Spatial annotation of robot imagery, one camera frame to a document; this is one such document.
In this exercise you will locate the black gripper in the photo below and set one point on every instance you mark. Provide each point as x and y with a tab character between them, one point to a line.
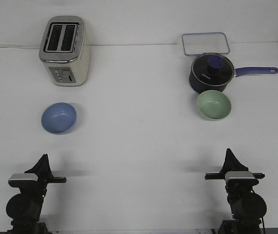
232	163
37	184

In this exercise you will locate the blue bowl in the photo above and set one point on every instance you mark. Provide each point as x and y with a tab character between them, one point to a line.
59	118

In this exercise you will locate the green bowl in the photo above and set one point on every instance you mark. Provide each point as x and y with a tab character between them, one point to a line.
213	105

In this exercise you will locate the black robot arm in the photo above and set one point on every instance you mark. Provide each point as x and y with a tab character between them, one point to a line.
247	207
25	208

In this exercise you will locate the dark blue saucepan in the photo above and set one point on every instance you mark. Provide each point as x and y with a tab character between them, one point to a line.
200	87

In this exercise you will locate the glass pot lid blue knob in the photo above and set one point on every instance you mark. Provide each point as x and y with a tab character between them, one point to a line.
213	69

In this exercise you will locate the silver two-slot toaster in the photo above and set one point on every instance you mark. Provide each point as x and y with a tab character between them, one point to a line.
65	50

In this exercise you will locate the clear container lid blue rim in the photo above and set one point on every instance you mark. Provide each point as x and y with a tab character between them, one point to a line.
198	43

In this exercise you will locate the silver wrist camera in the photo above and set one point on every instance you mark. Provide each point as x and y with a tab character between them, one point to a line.
239	177
22	180

